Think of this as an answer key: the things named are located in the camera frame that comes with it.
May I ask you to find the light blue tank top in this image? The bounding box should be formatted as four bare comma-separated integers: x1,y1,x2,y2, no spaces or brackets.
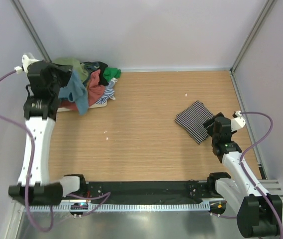
58,70,89,115

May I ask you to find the black white striped tank top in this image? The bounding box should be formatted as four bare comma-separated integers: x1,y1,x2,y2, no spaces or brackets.
175,101,214,144

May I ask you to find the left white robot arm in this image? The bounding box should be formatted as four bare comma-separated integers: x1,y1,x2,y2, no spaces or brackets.
8,61,88,206

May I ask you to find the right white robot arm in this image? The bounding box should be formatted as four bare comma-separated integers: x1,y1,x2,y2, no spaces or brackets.
203,111,283,238

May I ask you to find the olive green tank top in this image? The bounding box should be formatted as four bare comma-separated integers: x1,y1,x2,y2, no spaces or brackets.
52,57,89,82

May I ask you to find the salmon pink tank top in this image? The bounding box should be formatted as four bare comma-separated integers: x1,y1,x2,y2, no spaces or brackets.
60,69,106,112

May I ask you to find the bright green tank top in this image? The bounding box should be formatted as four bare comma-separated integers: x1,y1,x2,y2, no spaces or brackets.
103,67,121,82

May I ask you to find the blue white striped tank top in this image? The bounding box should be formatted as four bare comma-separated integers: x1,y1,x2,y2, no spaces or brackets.
95,78,118,105

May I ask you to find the white tray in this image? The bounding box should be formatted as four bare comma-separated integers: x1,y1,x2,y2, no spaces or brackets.
57,101,107,112

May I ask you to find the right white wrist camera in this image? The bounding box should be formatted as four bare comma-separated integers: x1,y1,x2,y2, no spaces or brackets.
230,111,246,134

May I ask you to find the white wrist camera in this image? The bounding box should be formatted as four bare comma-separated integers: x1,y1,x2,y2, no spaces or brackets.
230,111,246,134
14,53,39,74

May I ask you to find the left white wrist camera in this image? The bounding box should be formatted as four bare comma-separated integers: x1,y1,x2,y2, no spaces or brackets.
14,53,39,74

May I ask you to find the aluminium frame rail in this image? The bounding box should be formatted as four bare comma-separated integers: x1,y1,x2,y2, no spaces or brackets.
11,179,283,202

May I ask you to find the slotted cable duct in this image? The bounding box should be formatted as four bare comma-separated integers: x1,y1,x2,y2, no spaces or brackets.
28,202,211,213

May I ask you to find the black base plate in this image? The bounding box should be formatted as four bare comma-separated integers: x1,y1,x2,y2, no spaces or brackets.
87,180,223,205

